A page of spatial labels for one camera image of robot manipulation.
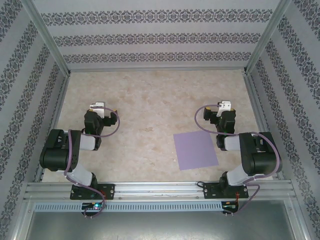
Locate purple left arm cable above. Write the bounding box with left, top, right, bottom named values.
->
left=63, top=106, right=122, bottom=219

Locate left controller board green light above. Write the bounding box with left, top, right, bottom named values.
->
left=81, top=201, right=107, bottom=212

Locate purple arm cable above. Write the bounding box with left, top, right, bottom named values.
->
left=63, top=106, right=122, bottom=219
left=194, top=104, right=281, bottom=218

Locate aluminium mounting rail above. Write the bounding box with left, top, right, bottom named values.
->
left=23, top=180, right=296, bottom=201

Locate grey metal sheet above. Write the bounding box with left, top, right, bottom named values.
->
left=12, top=211, right=308, bottom=240

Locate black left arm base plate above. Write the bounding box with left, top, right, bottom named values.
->
left=69, top=183, right=116, bottom=201

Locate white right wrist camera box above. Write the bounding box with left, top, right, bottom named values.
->
left=216, top=100, right=233, bottom=118

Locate aluminium frame post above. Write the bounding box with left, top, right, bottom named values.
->
left=21, top=0, right=72, bottom=76
left=242, top=0, right=295, bottom=76

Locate purple paper sheet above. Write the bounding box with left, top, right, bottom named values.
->
left=172, top=130, right=220, bottom=172

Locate aluminium lower frame bar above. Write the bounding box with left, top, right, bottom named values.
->
left=284, top=198, right=310, bottom=240
left=9, top=198, right=35, bottom=240

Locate aluminium side rail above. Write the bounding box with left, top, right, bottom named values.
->
left=33, top=72, right=72, bottom=183
left=243, top=71, right=286, bottom=182

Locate right controller board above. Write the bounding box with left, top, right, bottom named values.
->
left=221, top=200, right=240, bottom=213

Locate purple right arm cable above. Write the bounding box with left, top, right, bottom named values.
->
left=194, top=104, right=281, bottom=218

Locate grey slotted cable duct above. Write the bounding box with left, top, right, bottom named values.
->
left=33, top=200, right=241, bottom=213

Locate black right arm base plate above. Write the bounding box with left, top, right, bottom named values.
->
left=203, top=182, right=250, bottom=200

